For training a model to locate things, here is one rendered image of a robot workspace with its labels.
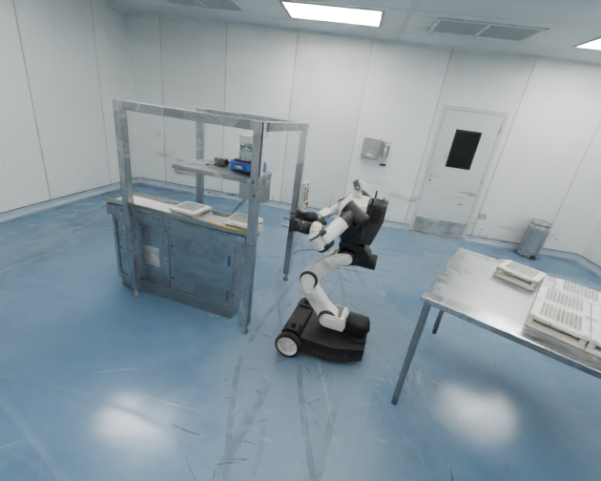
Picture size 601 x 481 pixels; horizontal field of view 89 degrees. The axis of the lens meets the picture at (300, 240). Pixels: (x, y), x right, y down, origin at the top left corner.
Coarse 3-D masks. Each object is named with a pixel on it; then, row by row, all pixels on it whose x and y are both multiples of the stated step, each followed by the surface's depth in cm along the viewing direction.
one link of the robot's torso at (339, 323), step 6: (342, 306) 248; (342, 312) 239; (348, 312) 241; (324, 318) 235; (330, 318) 234; (336, 318) 233; (342, 318) 234; (324, 324) 237; (330, 324) 235; (336, 324) 234; (342, 324) 232
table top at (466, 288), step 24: (456, 264) 224; (480, 264) 230; (432, 288) 185; (456, 288) 189; (480, 288) 193; (504, 288) 198; (456, 312) 166; (480, 312) 167; (504, 312) 170; (528, 312) 174; (504, 336) 154; (528, 336) 152; (576, 360) 140; (600, 360) 142
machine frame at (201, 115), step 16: (144, 112) 212; (160, 112) 208; (176, 112) 204; (192, 112) 201; (208, 112) 301; (224, 112) 296; (240, 128) 195; (256, 128) 192; (128, 144) 231; (256, 144) 195; (128, 160) 234; (256, 160) 199; (128, 176) 238; (256, 176) 202; (128, 192) 241; (256, 192) 206; (128, 208) 245; (256, 208) 210; (128, 224) 251; (256, 224) 217; (128, 240) 257; (256, 240) 224; (288, 240) 321; (128, 256) 263; (288, 256) 327; (288, 272) 335; (240, 320) 248
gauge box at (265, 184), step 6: (264, 180) 231; (270, 180) 240; (240, 186) 239; (246, 186) 237; (264, 186) 233; (240, 192) 241; (246, 192) 239; (264, 192) 234; (240, 198) 242; (246, 198) 241; (264, 198) 237
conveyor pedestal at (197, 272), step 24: (120, 240) 276; (144, 240) 267; (168, 240) 259; (192, 240) 251; (120, 264) 286; (144, 264) 277; (168, 264) 268; (192, 264) 259; (216, 264) 252; (240, 264) 258; (144, 288) 288; (168, 288) 276; (192, 288) 268; (216, 288) 260; (240, 288) 270; (216, 312) 270
